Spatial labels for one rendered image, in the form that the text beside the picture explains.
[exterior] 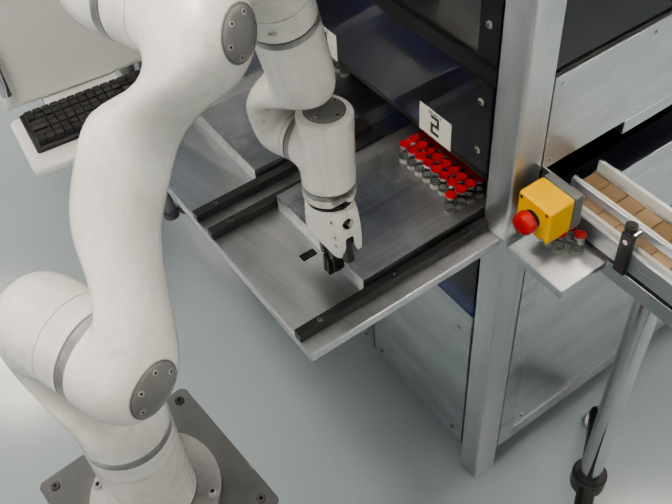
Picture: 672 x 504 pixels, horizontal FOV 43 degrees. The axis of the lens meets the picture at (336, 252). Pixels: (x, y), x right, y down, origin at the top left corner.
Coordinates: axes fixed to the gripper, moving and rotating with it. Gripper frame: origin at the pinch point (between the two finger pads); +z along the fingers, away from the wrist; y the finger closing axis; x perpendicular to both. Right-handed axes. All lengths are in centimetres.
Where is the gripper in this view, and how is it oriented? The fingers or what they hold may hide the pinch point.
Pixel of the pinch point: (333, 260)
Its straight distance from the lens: 143.4
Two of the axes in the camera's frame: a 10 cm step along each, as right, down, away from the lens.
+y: -5.8, -5.8, 5.7
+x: -8.1, 4.5, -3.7
